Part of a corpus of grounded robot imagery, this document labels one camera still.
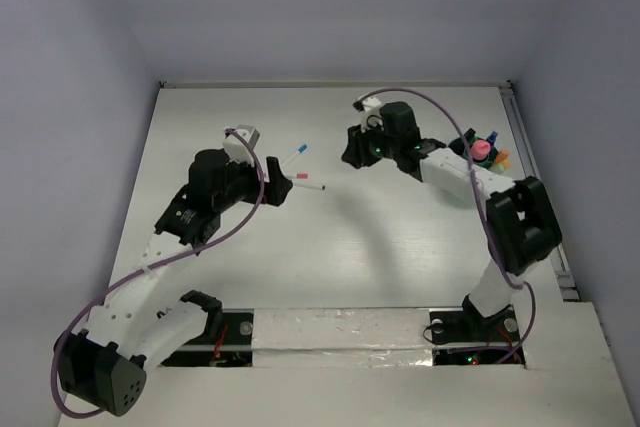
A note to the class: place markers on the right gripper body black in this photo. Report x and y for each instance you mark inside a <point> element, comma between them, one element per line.
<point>381,145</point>

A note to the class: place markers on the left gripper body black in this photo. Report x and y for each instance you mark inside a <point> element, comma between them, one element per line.
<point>243,184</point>

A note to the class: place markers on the purple banded white marker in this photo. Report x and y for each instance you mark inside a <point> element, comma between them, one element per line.
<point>310,186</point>

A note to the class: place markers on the blue capped white marker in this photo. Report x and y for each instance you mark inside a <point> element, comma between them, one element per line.
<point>292,157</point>

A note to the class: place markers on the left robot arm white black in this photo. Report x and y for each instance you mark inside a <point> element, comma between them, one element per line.
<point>102,359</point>

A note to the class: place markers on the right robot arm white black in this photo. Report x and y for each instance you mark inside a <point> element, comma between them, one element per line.
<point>517,215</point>

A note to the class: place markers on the pink cap in container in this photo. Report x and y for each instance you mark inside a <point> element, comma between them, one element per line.
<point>480,150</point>

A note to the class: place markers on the blue marker in container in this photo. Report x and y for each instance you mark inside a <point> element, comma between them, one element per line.
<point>491,139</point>

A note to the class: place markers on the silver foil tape strip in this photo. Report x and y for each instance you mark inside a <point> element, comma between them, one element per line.
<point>340,338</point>

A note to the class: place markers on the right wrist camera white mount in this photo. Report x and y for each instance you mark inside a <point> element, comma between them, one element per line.
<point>367,106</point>

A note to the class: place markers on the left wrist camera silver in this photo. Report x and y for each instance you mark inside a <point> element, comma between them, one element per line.
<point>242,137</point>

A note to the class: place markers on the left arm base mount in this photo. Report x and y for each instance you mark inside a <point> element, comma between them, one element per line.
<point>224,341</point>

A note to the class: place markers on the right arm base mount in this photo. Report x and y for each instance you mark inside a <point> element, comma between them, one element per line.
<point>462,337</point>

